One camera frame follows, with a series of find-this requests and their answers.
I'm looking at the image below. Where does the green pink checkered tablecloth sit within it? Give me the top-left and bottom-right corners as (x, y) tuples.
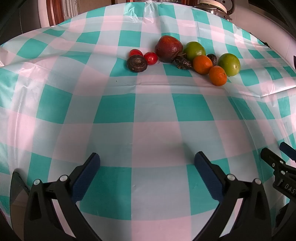
(0, 0), (296, 241)

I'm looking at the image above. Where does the white rice cooker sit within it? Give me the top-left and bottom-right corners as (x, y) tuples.
(194, 0), (234, 21)

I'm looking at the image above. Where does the wooden door frame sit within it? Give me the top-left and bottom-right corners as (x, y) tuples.
(46, 0), (68, 26)

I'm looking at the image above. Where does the dark wrinkled fruit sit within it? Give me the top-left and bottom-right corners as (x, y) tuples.
(174, 56), (193, 70)
(206, 53), (218, 67)

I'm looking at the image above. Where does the dark brown water chestnut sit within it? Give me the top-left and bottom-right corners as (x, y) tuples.
(127, 55), (148, 73)

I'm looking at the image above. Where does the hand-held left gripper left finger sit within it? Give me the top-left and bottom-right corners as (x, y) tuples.
(24, 152), (102, 241)

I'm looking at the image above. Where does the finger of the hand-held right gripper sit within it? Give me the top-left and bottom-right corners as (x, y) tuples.
(260, 148), (296, 180)
(279, 141), (296, 161)

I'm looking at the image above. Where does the orange tangerine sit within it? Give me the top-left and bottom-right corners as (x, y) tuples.
(192, 55), (213, 75)
(209, 65), (228, 86)

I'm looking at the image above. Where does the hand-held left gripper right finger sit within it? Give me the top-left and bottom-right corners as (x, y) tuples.
(194, 152), (271, 241)

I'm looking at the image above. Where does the large dark red fruit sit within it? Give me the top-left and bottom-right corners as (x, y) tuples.
(154, 35), (184, 63)

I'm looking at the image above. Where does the dark flat object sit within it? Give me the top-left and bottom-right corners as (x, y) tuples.
(10, 171), (31, 210)

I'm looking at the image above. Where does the green round fruit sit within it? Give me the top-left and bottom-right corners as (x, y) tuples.
(183, 41), (206, 61)
(218, 53), (241, 77)

